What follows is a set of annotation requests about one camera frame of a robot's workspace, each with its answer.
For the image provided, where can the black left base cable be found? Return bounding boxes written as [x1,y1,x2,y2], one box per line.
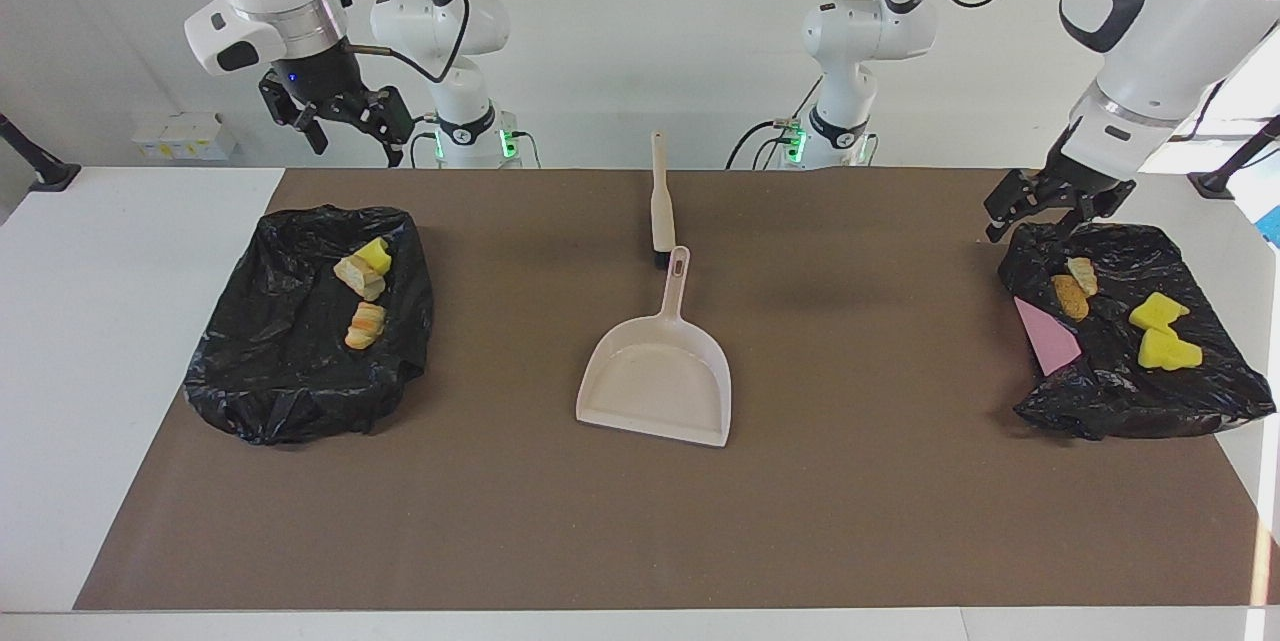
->
[725,71,826,170]

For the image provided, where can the white wall socket box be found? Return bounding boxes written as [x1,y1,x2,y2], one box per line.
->
[132,113,238,162]

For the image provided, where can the black bag lined bin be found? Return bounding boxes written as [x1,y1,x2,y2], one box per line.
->
[183,205,435,446]

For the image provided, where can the brown potato shaped bread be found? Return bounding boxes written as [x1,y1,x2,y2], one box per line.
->
[1050,274,1092,323]

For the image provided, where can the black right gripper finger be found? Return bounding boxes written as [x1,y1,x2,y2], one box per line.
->
[345,86,416,169]
[258,71,332,157]

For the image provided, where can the black right base cable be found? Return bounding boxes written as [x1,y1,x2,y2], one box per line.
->
[388,114,441,170]

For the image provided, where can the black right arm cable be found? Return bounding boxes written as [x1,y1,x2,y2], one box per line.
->
[330,0,471,85]

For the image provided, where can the black camera stand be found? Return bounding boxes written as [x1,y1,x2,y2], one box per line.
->
[0,113,81,193]
[1187,114,1280,200]

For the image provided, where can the beige hand brush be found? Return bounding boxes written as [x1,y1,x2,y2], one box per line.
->
[649,130,679,270]

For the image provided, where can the brown table mat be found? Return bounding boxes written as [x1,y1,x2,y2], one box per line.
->
[75,168,1263,612]

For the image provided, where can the black trash bag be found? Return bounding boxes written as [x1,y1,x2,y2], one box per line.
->
[998,221,1277,442]

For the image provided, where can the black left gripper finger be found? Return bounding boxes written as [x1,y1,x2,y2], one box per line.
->
[983,168,1046,244]
[1058,193,1123,234]

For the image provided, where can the striped croissant bread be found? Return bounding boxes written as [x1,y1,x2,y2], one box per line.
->
[345,302,387,351]

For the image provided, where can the pink box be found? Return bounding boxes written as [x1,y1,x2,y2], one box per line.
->
[1013,296,1083,378]

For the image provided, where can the beige plastic dustpan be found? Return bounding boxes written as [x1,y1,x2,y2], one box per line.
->
[575,246,734,449]

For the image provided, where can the black base cable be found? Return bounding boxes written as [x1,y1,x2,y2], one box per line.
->
[388,114,441,170]
[725,71,826,170]

